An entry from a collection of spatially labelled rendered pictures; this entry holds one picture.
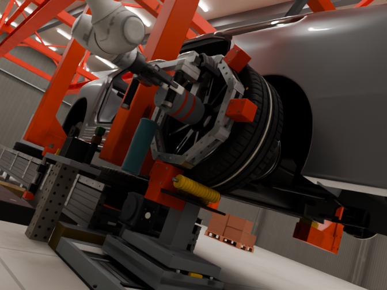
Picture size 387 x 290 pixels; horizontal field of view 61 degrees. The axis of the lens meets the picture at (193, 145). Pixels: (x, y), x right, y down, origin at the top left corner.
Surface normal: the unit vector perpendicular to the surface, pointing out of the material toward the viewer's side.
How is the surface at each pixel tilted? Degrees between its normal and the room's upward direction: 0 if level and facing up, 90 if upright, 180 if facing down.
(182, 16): 90
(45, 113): 90
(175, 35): 90
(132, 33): 97
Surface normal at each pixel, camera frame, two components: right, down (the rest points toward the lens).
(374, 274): -0.64, -0.37
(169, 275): 0.63, 0.07
